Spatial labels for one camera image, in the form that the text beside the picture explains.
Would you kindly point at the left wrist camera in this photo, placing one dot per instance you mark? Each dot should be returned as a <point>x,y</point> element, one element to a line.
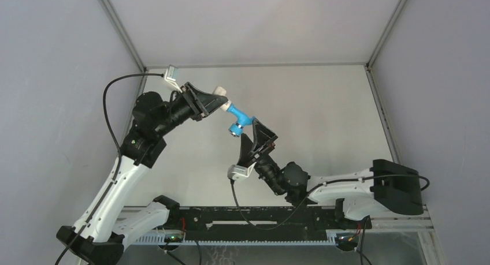
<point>170,79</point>

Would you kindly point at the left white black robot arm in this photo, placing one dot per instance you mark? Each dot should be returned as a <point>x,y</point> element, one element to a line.
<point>97,237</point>

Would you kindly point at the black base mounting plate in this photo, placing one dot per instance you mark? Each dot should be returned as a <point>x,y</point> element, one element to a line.
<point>275,223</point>

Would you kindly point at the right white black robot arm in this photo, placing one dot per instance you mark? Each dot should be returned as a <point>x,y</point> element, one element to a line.
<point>384,186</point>

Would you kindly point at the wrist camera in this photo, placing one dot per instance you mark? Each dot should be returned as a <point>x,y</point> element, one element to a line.
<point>170,79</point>
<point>239,173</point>

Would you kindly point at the white slotted cable duct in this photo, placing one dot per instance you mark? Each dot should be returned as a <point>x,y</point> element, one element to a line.
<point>173,239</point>

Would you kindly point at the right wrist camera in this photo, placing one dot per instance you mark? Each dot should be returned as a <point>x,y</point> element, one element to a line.
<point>239,173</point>

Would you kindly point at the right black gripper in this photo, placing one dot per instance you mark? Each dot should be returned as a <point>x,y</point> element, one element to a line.
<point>263,136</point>

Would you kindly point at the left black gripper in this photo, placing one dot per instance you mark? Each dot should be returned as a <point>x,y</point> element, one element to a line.
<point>201,104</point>

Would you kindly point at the blue plastic water faucet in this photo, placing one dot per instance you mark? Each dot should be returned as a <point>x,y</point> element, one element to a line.
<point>242,120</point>

